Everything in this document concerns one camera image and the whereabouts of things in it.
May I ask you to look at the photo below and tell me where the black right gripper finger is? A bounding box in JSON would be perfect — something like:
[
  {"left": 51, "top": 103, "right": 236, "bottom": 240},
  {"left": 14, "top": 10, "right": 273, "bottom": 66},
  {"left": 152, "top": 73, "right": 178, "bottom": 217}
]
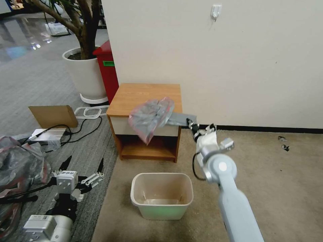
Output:
[
  {"left": 186, "top": 120, "right": 199, "bottom": 136},
  {"left": 188, "top": 117, "right": 201, "bottom": 130}
]

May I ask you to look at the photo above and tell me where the red plastic bin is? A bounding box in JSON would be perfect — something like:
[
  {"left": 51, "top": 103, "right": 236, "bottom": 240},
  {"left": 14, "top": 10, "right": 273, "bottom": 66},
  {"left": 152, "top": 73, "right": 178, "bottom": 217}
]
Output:
[{"left": 92, "top": 39, "right": 120, "bottom": 105}]

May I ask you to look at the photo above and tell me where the wooden bedside table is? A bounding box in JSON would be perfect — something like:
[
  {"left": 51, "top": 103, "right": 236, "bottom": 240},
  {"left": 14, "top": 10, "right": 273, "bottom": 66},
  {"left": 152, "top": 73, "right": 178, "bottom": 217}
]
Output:
[{"left": 106, "top": 83, "right": 183, "bottom": 164}]

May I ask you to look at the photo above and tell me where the dark floor debris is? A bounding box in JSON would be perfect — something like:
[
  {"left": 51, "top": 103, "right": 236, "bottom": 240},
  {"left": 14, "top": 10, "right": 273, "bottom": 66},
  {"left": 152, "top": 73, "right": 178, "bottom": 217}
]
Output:
[{"left": 277, "top": 135, "right": 291, "bottom": 152}]

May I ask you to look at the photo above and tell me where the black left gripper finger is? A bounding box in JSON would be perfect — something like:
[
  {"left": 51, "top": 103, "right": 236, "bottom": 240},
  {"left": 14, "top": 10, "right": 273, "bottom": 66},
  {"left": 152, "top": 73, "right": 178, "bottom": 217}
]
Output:
[
  {"left": 77, "top": 158, "right": 105, "bottom": 189},
  {"left": 51, "top": 155, "right": 72, "bottom": 178}
]

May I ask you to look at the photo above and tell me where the brown cardboard sheet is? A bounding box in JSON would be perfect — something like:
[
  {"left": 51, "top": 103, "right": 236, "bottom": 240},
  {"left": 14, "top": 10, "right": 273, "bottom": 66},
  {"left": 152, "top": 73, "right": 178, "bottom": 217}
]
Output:
[{"left": 28, "top": 105, "right": 79, "bottom": 129}]

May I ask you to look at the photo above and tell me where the silver metal box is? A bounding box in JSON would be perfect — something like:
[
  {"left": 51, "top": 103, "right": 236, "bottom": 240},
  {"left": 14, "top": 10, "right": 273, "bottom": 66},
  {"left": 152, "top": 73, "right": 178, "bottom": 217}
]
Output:
[{"left": 27, "top": 128, "right": 69, "bottom": 146}]

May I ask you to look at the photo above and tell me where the grey translucent garbage bag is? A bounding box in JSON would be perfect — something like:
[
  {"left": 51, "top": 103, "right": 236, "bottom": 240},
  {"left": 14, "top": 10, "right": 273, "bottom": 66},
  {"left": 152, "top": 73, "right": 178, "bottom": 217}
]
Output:
[{"left": 128, "top": 96, "right": 198, "bottom": 146}]

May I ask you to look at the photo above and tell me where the white pot saucer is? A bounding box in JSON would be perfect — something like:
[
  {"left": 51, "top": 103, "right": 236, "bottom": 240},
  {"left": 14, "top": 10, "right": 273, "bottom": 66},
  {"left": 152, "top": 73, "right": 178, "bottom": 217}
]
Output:
[{"left": 79, "top": 93, "right": 110, "bottom": 105}]

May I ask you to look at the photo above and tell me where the pile of garbage bags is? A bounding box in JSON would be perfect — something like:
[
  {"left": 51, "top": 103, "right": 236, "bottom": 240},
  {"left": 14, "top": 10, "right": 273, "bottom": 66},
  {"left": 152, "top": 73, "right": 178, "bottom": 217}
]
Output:
[{"left": 0, "top": 135, "right": 52, "bottom": 242}]

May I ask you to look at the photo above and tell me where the small clear plastic bag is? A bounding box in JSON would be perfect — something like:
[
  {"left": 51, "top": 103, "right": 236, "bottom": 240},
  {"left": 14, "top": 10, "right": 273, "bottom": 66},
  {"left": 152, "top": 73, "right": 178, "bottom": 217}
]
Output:
[{"left": 40, "top": 139, "right": 62, "bottom": 153}]

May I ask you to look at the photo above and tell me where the white wire frame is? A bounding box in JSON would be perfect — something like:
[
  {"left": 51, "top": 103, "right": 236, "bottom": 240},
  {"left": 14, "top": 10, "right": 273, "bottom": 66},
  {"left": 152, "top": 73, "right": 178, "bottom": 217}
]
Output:
[{"left": 74, "top": 106, "right": 109, "bottom": 120}]

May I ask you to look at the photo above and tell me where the white wall hook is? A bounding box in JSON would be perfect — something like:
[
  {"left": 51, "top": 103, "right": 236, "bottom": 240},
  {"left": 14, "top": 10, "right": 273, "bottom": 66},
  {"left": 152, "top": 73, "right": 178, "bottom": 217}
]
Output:
[{"left": 211, "top": 4, "right": 223, "bottom": 23}]

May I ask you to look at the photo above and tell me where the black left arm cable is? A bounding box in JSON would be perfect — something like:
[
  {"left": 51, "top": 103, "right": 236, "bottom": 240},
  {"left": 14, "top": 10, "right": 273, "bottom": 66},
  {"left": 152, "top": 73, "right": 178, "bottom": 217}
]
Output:
[{"left": 0, "top": 183, "right": 59, "bottom": 205}]

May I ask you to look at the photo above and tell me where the white cardboard box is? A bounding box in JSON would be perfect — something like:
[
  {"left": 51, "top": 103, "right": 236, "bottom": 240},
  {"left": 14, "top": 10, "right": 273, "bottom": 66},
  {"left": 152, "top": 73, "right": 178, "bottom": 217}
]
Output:
[{"left": 45, "top": 22, "right": 71, "bottom": 36}]

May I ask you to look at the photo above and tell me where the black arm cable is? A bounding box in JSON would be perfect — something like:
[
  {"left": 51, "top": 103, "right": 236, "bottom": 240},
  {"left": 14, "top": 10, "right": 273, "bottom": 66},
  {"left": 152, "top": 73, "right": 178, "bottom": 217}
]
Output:
[
  {"left": 191, "top": 152, "right": 207, "bottom": 181},
  {"left": 0, "top": 183, "right": 59, "bottom": 205}
]

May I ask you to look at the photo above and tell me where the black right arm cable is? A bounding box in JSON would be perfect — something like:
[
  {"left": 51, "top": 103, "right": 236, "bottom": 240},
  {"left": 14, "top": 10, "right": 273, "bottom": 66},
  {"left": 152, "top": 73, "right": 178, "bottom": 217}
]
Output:
[{"left": 191, "top": 152, "right": 207, "bottom": 181}]

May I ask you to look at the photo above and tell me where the beige plastic trash can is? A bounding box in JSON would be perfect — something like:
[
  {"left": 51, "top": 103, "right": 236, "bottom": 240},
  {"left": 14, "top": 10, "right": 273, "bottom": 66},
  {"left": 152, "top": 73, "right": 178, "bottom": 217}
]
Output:
[{"left": 130, "top": 172, "right": 194, "bottom": 220}]

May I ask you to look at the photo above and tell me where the white round plant pot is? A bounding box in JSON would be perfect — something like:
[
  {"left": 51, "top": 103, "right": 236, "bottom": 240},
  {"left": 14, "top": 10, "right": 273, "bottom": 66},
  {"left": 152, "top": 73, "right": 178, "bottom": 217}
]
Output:
[{"left": 62, "top": 46, "right": 109, "bottom": 100}]

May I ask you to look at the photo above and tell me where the brown indoor tree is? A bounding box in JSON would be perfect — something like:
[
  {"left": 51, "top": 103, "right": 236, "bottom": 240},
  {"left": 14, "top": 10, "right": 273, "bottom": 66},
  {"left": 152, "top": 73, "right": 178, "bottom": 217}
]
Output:
[{"left": 32, "top": 0, "right": 102, "bottom": 60}]

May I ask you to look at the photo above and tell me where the black floor cable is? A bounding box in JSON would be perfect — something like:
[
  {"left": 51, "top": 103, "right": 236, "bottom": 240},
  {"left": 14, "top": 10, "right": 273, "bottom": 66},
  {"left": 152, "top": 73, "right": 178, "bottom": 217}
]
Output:
[{"left": 15, "top": 115, "right": 103, "bottom": 147}]

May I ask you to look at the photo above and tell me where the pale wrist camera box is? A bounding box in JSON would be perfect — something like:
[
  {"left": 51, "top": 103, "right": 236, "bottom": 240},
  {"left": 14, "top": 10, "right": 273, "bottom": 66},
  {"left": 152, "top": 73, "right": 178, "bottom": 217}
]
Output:
[{"left": 56, "top": 170, "right": 78, "bottom": 195}]

